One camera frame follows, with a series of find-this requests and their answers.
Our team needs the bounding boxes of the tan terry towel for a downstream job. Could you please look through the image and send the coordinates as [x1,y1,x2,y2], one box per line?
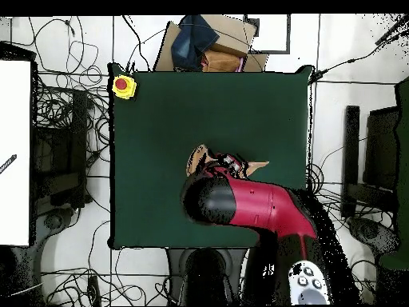
[185,144,270,178]

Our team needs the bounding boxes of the black flat bar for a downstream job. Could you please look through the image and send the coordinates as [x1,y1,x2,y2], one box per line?
[340,105,361,219]

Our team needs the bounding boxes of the dark green table cloth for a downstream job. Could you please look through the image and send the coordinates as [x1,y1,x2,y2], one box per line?
[108,62,316,250]

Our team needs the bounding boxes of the brown folded cloth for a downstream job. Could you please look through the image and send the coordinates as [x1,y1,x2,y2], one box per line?
[201,50,242,73]

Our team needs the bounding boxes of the yellow emergency stop button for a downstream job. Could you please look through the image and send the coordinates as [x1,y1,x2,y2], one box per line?
[111,74,138,101]

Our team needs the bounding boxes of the blue jeans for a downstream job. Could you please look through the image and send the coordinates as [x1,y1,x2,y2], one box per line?
[170,14,220,72]

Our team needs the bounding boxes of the brown cardboard box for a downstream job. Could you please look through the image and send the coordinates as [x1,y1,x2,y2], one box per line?
[153,14,269,73]

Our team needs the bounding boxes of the black panel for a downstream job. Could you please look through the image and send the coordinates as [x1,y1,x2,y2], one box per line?
[363,106,400,191]

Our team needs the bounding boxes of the black round knob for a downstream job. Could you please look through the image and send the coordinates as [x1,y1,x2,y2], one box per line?
[44,213,63,229]
[359,223,379,241]

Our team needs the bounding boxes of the dark grey stand base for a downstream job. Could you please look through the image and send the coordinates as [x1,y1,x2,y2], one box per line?
[347,216,402,260]
[30,205,81,306]

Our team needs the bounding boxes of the black equipment rack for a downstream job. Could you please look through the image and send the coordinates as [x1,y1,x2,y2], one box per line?
[31,89,93,218]

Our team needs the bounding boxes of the dark green fabric panel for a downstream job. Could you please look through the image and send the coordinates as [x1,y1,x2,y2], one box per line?
[394,75,409,269]

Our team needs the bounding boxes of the black power strip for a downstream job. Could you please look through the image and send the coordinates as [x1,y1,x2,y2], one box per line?
[86,274,102,307]

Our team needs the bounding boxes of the white panel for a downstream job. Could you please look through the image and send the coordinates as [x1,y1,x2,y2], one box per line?
[0,59,32,247]

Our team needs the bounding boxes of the striped black rod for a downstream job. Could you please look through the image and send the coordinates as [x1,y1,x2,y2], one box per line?
[0,153,18,175]

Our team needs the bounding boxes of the black cable tangle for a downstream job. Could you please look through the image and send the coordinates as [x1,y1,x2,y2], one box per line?
[304,161,395,305]
[41,220,180,307]
[28,15,111,180]

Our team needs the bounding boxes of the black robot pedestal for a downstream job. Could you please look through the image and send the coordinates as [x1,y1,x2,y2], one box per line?
[165,247,248,306]

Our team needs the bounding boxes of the black cable with connector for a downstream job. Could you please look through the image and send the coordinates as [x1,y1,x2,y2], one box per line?
[308,28,409,85]

